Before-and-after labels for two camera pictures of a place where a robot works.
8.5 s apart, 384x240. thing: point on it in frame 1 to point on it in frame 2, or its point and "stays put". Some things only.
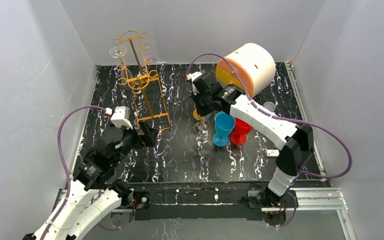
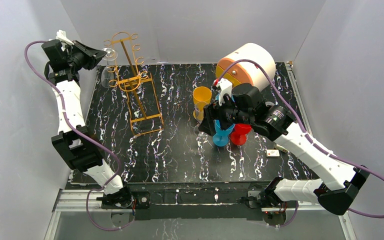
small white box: x=272 y=153 stays put
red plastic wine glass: x=241 y=128 stays put
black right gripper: x=201 y=88 to x=215 y=112
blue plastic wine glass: x=224 y=124 stays put
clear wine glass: x=127 y=78 to x=107 y=74
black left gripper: x=139 y=137 to x=84 y=55
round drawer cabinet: x=255 y=65 stays put
